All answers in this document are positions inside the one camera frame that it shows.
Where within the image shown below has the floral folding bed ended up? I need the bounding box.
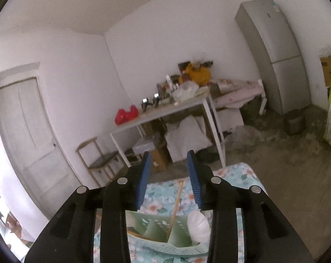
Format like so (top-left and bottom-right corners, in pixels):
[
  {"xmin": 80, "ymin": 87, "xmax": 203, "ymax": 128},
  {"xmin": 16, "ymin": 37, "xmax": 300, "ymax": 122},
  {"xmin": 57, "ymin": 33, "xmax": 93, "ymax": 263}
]
[{"xmin": 211, "ymin": 78, "xmax": 266, "ymax": 132}]

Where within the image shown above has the white rice paddle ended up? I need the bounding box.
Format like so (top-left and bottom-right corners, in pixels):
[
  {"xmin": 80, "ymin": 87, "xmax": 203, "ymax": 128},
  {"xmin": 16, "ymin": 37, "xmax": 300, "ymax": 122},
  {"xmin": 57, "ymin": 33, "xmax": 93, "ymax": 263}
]
[{"xmin": 187, "ymin": 211, "xmax": 212, "ymax": 246}]

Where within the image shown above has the dark item on floor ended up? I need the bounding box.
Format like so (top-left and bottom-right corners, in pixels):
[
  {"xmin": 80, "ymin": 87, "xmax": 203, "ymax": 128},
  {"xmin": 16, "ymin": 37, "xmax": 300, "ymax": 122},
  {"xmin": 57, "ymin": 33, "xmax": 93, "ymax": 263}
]
[{"xmin": 201, "ymin": 148, "xmax": 222, "ymax": 163}]

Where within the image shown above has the green plastic utensil basket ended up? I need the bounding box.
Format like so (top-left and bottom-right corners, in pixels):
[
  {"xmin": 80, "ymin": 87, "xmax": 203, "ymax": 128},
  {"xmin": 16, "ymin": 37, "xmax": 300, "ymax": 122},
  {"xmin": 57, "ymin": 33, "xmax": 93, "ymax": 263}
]
[{"xmin": 126, "ymin": 210, "xmax": 212, "ymax": 258}]

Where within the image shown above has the white plastic bag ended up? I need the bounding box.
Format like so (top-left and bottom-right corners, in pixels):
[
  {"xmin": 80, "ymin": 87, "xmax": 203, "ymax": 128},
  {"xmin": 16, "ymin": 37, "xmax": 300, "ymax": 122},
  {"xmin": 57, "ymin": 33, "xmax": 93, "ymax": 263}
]
[{"xmin": 172, "ymin": 81, "xmax": 200, "ymax": 103}]

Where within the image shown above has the grey refrigerator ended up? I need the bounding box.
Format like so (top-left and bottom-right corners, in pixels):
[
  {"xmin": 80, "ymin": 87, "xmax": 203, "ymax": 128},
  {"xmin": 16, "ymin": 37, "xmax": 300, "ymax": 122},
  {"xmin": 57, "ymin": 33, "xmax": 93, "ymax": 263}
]
[{"xmin": 234, "ymin": 0, "xmax": 312, "ymax": 116}]

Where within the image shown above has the clear plastic sheet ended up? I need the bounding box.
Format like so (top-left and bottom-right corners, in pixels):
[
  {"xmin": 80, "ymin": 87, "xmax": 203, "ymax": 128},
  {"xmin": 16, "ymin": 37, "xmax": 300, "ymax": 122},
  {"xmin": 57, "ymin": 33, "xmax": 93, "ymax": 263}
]
[{"xmin": 228, "ymin": 126, "xmax": 262, "ymax": 146}]

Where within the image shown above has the plastic-wrapped white pack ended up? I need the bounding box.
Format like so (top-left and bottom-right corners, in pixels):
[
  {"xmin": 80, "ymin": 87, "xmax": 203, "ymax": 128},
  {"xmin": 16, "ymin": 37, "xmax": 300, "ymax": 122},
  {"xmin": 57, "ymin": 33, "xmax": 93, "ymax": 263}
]
[{"xmin": 133, "ymin": 137, "xmax": 162, "ymax": 155}]

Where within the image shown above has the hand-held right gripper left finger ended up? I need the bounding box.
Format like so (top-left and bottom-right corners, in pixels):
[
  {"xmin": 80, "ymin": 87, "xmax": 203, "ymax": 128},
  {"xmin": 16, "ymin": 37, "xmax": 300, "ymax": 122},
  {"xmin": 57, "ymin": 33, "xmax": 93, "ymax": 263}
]
[{"xmin": 24, "ymin": 151, "xmax": 152, "ymax": 263}]

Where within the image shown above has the small cardboard box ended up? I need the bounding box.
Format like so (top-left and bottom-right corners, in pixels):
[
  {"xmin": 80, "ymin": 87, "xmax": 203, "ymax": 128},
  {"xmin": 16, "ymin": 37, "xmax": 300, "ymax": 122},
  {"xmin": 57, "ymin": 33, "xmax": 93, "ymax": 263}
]
[{"xmin": 150, "ymin": 140, "xmax": 170, "ymax": 174}]

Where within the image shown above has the red plastic bag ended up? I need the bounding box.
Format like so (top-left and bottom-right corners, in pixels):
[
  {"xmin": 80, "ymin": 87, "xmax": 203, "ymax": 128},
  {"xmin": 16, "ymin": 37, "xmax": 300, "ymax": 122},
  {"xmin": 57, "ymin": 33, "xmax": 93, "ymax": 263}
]
[{"xmin": 115, "ymin": 105, "xmax": 139, "ymax": 126}]

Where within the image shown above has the set of wooden chopsticks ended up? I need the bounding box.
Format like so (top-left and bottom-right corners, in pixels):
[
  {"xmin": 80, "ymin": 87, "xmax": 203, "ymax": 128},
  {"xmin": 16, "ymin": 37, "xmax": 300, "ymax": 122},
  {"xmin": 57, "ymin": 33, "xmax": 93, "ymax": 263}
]
[{"xmin": 127, "ymin": 179, "xmax": 186, "ymax": 243}]

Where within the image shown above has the yellow bag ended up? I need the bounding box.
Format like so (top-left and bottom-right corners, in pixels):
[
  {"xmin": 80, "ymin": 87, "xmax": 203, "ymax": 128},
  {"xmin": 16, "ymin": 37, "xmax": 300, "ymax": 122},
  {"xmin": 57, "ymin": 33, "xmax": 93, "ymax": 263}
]
[{"xmin": 186, "ymin": 63, "xmax": 211, "ymax": 86}]

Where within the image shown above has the white metal-frame table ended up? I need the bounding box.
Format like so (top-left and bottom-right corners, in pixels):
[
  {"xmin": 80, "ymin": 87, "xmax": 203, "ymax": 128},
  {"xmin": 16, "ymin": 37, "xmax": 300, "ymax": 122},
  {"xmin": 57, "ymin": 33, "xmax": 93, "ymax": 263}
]
[{"xmin": 110, "ymin": 92, "xmax": 226, "ymax": 169}]

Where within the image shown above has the white door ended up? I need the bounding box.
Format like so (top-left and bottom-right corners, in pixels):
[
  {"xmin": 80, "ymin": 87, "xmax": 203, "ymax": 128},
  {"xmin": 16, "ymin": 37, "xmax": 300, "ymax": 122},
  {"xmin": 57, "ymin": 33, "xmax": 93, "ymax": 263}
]
[{"xmin": 0, "ymin": 63, "xmax": 82, "ymax": 220}]

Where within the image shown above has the metal rice cooker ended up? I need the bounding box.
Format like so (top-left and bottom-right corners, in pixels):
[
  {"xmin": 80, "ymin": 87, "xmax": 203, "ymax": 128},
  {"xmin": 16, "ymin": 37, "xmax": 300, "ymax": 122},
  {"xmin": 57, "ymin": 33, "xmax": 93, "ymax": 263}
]
[{"xmin": 284, "ymin": 110, "xmax": 306, "ymax": 135}]

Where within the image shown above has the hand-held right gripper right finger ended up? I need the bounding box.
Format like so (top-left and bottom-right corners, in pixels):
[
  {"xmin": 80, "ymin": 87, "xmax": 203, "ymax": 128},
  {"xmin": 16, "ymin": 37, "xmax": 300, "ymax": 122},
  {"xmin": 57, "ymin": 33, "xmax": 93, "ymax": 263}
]
[{"xmin": 187, "ymin": 150, "xmax": 315, "ymax": 263}]

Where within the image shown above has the wooden chair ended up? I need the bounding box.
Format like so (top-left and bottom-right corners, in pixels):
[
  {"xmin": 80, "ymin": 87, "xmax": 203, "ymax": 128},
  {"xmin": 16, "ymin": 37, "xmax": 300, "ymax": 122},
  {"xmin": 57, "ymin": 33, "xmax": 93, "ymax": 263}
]
[{"xmin": 76, "ymin": 137, "xmax": 126, "ymax": 188}]

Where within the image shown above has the white board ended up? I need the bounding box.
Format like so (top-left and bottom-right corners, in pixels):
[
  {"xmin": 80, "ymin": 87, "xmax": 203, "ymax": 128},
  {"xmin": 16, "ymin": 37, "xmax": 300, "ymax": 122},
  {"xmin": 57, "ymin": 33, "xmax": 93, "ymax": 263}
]
[{"xmin": 217, "ymin": 108, "xmax": 244, "ymax": 132}]

